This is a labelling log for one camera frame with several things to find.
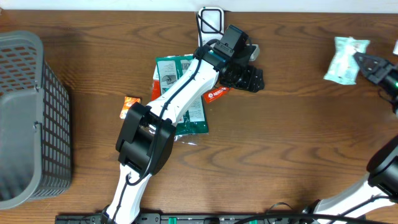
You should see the mint green wipes pack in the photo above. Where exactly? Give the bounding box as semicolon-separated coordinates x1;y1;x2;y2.
323;37;371;85

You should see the red snack stick packet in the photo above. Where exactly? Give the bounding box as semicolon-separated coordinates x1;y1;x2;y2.
203;86;231;103

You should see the green grip gloves package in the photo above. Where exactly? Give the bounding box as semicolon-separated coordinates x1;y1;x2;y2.
154;54;209;138

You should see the red dustpan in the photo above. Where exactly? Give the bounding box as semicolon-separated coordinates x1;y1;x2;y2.
150;67;200;146

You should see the orange tissue pack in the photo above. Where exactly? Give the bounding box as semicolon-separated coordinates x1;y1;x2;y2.
119;96;141;119

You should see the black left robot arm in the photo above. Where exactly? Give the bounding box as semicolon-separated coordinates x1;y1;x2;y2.
101;25;264;223

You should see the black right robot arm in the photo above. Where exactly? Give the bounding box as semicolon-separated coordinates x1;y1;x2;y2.
305;52;397;218

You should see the white barcode scanner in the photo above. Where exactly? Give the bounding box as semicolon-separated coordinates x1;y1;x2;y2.
198;7;224;45

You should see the grey plastic basket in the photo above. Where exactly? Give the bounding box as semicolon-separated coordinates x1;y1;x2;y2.
1;30;72;210

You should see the black left camera cable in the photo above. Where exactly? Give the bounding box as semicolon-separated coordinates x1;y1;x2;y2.
107;12;224;223

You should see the black mounting rail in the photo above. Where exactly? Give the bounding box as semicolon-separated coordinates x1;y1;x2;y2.
55;212;368;224

